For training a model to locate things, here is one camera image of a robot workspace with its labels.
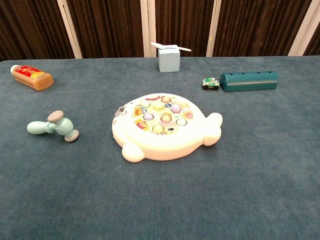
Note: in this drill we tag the light blue toy hammer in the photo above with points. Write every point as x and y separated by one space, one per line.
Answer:
58 125

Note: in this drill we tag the white whack-a-mole toy board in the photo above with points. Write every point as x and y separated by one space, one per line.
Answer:
160 145

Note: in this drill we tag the light blue cube block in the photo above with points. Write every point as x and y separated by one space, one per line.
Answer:
169 61

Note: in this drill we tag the small green toy car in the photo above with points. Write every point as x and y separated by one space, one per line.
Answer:
210 83

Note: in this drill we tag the blue felt table cover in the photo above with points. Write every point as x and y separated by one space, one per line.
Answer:
160 195

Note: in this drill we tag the teal half-cylinder block with holes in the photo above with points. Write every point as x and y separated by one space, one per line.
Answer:
250 82

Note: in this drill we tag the dark brown curtain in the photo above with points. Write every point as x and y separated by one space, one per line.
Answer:
112 25

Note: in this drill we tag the brown drink bottle red label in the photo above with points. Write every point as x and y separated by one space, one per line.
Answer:
32 77

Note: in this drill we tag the white frame post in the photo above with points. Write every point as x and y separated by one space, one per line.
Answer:
214 27
147 25
68 27
303 30

